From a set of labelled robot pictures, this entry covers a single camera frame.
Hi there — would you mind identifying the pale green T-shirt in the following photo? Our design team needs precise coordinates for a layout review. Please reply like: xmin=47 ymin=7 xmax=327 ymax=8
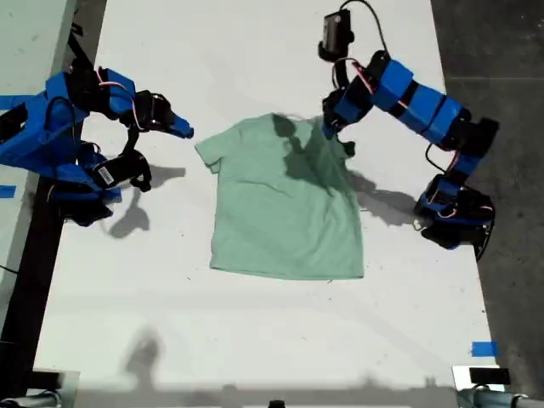
xmin=194 ymin=112 xmax=366 ymax=281

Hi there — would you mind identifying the black camera box with label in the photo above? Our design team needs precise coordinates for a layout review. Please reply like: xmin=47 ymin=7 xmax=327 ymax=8
xmin=91 ymin=149 xmax=153 ymax=193

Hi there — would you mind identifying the pale side table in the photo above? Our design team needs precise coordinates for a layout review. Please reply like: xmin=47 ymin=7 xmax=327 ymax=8
xmin=0 ymin=0 xmax=77 ymax=324

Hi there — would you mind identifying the grey tube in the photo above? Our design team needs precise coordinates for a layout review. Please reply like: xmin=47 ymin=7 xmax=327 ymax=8
xmin=0 ymin=393 xmax=65 ymax=408
xmin=456 ymin=387 xmax=544 ymax=408

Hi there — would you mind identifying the black camera cable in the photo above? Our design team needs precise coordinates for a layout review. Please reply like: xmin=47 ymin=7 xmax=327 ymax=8
xmin=339 ymin=0 xmax=390 ymax=54
xmin=44 ymin=96 xmax=93 ymax=179

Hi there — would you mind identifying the small black box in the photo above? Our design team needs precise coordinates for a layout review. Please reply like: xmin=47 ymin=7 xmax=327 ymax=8
xmin=468 ymin=367 xmax=511 ymax=383
xmin=31 ymin=370 xmax=60 ymax=390

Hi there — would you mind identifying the black strap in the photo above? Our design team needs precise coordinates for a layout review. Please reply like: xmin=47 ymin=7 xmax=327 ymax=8
xmin=66 ymin=19 xmax=95 ymax=76

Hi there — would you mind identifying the black base cable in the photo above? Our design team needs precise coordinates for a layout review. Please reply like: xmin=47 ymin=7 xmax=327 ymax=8
xmin=474 ymin=218 xmax=497 ymax=263

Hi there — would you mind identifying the black camera stalk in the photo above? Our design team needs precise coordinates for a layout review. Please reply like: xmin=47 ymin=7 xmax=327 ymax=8
xmin=330 ymin=57 xmax=354 ymax=91
xmin=122 ymin=125 xmax=141 ymax=158

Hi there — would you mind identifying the long blue tape strip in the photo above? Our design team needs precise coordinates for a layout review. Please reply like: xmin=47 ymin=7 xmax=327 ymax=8
xmin=0 ymin=95 xmax=31 ymax=111

